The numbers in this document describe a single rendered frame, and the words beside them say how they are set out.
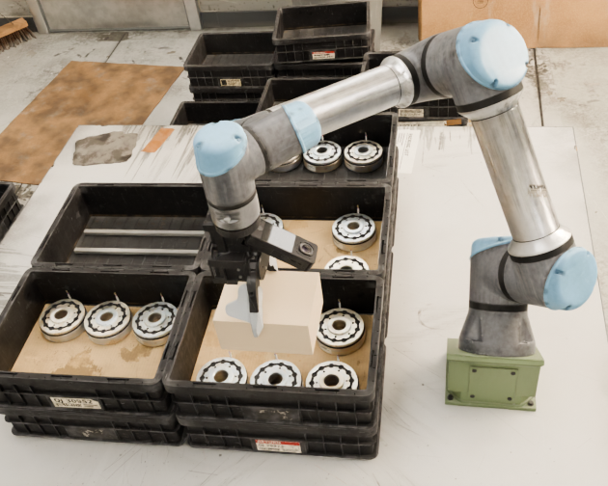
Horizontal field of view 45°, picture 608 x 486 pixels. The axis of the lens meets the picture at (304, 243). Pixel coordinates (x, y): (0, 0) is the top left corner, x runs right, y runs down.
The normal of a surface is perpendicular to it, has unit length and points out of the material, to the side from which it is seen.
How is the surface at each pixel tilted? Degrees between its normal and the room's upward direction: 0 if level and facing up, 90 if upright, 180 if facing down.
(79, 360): 0
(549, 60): 0
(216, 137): 0
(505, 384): 90
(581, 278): 67
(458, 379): 90
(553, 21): 72
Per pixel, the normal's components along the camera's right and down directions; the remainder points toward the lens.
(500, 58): 0.40, -0.06
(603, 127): -0.11, -0.73
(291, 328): -0.16, 0.69
